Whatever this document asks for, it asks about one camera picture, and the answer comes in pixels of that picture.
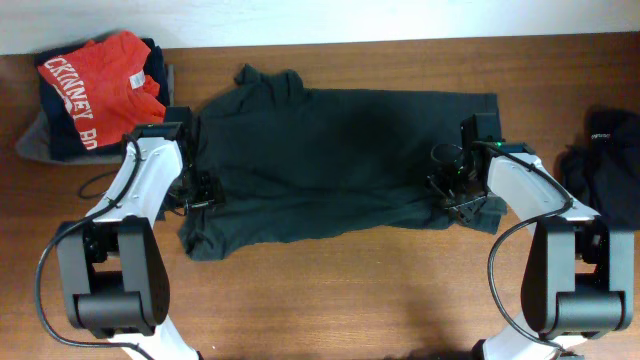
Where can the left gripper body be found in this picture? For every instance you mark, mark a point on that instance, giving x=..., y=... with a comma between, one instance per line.
x=193, y=189

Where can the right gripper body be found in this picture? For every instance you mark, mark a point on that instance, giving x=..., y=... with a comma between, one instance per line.
x=463, y=196

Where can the dark green t-shirt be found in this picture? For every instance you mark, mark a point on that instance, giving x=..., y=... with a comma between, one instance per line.
x=298, y=163

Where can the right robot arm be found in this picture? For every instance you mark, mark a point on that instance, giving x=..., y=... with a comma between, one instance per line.
x=577, y=283

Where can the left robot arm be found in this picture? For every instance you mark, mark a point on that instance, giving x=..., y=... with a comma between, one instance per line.
x=115, y=284

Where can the folded navy blue garment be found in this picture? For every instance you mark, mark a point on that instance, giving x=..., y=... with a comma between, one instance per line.
x=65, y=144

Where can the folded red printed t-shirt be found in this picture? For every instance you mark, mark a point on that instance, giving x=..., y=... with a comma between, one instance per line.
x=104, y=89

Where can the black garment pile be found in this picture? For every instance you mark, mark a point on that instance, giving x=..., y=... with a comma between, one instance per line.
x=603, y=172

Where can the folded grey garment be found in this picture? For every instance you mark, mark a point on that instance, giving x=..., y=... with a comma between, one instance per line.
x=33, y=145

